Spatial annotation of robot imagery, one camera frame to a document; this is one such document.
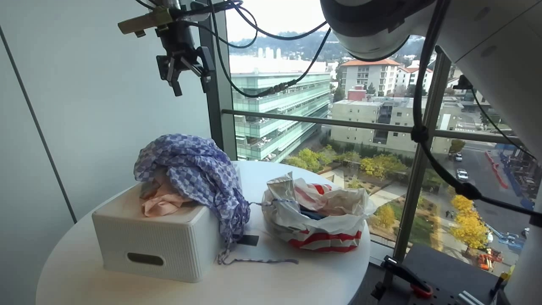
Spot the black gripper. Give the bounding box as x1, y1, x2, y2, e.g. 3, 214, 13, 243
155, 23, 213, 97

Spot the purple checkered shirt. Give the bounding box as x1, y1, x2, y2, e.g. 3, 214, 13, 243
133, 134, 250, 265

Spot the peach shirt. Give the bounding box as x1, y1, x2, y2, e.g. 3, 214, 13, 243
140, 185, 193, 217

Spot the dark blue shirt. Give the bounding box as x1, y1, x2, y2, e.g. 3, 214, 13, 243
299, 206, 328, 221

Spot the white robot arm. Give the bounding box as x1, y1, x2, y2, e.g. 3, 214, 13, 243
149, 0, 542, 305

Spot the white storage box basket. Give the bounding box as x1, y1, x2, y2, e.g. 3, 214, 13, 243
91, 185, 220, 284

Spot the white red plastic bag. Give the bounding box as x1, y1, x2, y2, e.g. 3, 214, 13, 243
260, 173, 369, 253

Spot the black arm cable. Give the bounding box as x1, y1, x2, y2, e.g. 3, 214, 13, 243
133, 0, 542, 228

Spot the red handled clamp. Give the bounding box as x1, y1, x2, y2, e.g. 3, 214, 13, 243
381, 256, 433, 299

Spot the camera on metal stand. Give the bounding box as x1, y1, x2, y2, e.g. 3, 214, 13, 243
371, 45, 542, 302

